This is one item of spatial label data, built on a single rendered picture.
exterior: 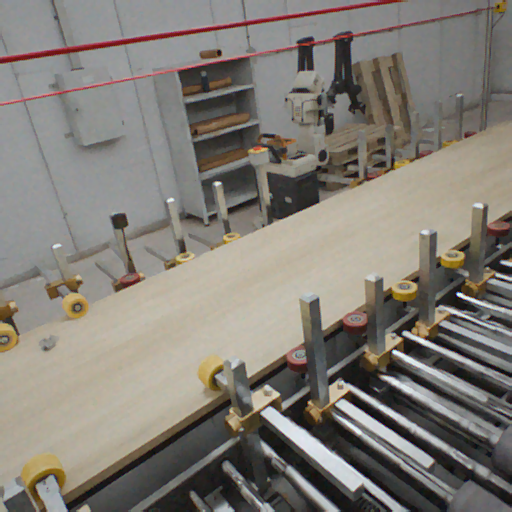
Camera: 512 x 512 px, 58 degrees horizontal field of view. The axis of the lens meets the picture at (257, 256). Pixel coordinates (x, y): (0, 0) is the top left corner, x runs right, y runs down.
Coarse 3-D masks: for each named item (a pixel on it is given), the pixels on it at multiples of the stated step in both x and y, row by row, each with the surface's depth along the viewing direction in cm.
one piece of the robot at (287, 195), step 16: (288, 160) 355; (304, 160) 354; (256, 176) 391; (272, 176) 373; (288, 176) 360; (304, 176) 358; (272, 192) 381; (288, 192) 364; (304, 192) 362; (272, 208) 391; (288, 208) 372; (304, 208) 367
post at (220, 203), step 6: (216, 186) 213; (216, 192) 214; (222, 192) 216; (216, 198) 216; (222, 198) 217; (216, 204) 218; (222, 204) 217; (222, 210) 218; (222, 216) 219; (222, 222) 221; (228, 222) 222; (222, 228) 223; (228, 228) 223; (222, 234) 225; (222, 240) 227
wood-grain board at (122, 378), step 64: (384, 192) 237; (448, 192) 225; (256, 256) 192; (320, 256) 184; (384, 256) 176; (64, 320) 168; (128, 320) 161; (192, 320) 155; (256, 320) 150; (0, 384) 139; (64, 384) 135; (128, 384) 131; (192, 384) 127; (0, 448) 116; (64, 448) 112; (128, 448) 109
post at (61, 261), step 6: (54, 246) 176; (60, 246) 177; (54, 252) 176; (60, 252) 178; (60, 258) 178; (66, 258) 180; (60, 264) 179; (66, 264) 180; (60, 270) 180; (66, 270) 181; (66, 276) 181; (72, 276) 183
